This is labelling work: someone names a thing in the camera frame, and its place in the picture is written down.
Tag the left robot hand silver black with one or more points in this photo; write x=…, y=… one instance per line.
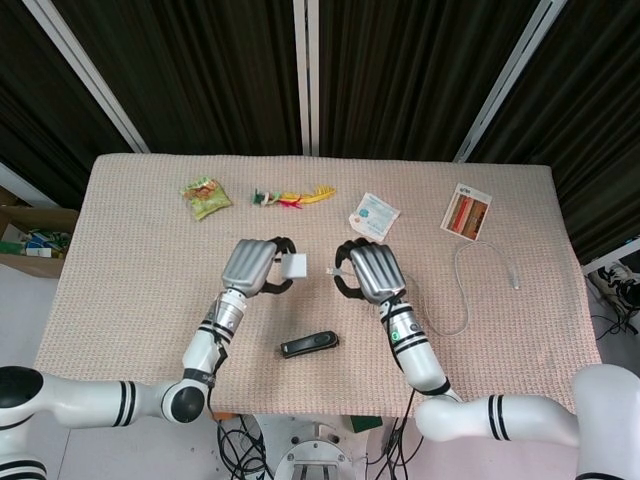
x=247, y=265

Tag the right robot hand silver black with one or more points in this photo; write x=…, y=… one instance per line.
x=375, y=270

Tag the white charger cube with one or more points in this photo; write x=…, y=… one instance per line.
x=295, y=266

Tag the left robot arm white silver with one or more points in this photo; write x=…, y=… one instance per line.
x=200, y=350

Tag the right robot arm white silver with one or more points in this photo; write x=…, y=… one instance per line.
x=420, y=360

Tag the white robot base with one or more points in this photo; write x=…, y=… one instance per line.
x=315, y=450

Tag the white blue wipes packet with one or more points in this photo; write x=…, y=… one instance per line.
x=375, y=215

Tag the yellow green snack packet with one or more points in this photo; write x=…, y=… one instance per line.
x=207, y=200

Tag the feather shuttlecock green base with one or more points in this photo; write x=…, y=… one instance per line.
x=320, y=194

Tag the beige woven tablecloth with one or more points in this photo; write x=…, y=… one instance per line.
x=150, y=280

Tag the black stapler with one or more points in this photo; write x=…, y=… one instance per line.
x=305, y=346

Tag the red striped postcard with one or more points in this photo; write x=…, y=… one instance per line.
x=467, y=210

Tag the green box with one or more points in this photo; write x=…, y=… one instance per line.
x=365, y=424

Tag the dark brown curtain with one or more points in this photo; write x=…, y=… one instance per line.
x=200, y=75

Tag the green white cartons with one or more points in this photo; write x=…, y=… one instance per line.
x=40, y=240

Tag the brown cardboard box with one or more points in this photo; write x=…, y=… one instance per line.
x=35, y=217

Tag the black white shoe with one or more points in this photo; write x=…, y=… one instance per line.
x=617, y=282

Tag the white upright frame post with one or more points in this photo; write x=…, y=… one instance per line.
x=305, y=75

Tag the white slanted frame post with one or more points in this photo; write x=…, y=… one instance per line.
x=510, y=75
x=92, y=75

